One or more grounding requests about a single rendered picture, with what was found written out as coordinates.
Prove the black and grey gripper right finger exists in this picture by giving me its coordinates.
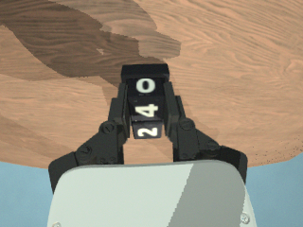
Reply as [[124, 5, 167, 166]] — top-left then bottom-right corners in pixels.
[[163, 81, 248, 184]]

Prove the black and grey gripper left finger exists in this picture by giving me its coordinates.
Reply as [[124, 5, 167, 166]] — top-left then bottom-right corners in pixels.
[[48, 83, 131, 195]]

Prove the black number cube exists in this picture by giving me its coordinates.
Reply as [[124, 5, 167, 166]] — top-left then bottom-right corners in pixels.
[[127, 78, 166, 121], [132, 119, 163, 139]]

